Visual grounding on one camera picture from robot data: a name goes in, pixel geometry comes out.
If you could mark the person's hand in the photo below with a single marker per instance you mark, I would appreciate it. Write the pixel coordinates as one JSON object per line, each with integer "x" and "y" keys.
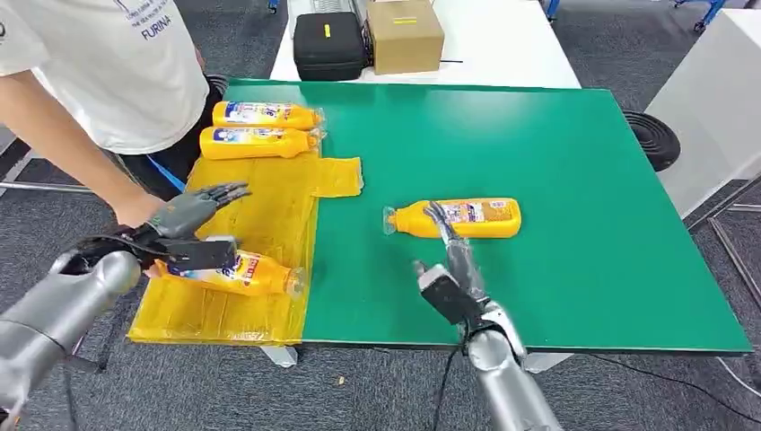
{"x": 137, "y": 211}

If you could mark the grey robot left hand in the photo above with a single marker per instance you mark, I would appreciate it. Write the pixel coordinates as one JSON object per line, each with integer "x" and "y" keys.
{"x": 184, "y": 211}

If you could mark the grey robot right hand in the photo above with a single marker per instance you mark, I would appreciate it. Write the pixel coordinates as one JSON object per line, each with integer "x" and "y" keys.
{"x": 462, "y": 262}

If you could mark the orange drink bottle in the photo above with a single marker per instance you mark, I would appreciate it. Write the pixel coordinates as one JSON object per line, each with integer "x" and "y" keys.
{"x": 255, "y": 276}
{"x": 261, "y": 114}
{"x": 428, "y": 221}
{"x": 255, "y": 144}

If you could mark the yellow plastic sheet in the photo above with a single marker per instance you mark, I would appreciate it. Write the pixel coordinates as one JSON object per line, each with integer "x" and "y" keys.
{"x": 250, "y": 202}

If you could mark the green table mat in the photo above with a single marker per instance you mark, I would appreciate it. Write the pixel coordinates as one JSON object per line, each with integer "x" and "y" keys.
{"x": 565, "y": 178}

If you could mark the person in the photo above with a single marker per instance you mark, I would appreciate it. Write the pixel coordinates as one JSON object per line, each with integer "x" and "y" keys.
{"x": 119, "y": 71}

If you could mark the white table leg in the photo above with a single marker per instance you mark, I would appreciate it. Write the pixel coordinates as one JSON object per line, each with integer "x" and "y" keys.
{"x": 279, "y": 357}

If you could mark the black hard case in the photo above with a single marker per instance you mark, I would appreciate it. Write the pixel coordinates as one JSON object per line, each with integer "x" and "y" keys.
{"x": 328, "y": 47}

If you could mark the white table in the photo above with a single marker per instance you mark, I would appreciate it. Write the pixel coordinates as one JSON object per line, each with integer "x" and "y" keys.
{"x": 511, "y": 47}

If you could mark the black round ribbed base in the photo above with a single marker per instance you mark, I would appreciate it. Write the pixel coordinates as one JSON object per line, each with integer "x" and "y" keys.
{"x": 654, "y": 140}

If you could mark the brown cardboard box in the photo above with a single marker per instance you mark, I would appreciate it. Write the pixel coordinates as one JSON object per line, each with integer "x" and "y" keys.
{"x": 405, "y": 41}

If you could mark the grey ribbed metal case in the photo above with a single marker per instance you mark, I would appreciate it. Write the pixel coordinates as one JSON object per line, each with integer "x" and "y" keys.
{"x": 330, "y": 5}

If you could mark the white slanted panel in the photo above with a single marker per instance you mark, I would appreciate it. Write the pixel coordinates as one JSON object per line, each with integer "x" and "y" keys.
{"x": 713, "y": 113}

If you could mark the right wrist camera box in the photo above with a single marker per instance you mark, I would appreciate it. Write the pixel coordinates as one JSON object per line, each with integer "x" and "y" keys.
{"x": 446, "y": 294}

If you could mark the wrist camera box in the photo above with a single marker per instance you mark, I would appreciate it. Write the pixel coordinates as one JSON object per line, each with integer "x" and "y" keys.
{"x": 202, "y": 254}
{"x": 446, "y": 294}

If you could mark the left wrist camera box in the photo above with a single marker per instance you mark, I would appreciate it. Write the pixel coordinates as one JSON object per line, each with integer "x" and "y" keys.
{"x": 202, "y": 254}

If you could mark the grey metal floor frame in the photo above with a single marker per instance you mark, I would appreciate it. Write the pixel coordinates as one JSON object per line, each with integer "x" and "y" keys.
{"x": 731, "y": 244}

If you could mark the blue metal frame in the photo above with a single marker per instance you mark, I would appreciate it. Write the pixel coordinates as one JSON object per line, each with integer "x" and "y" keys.
{"x": 707, "y": 12}

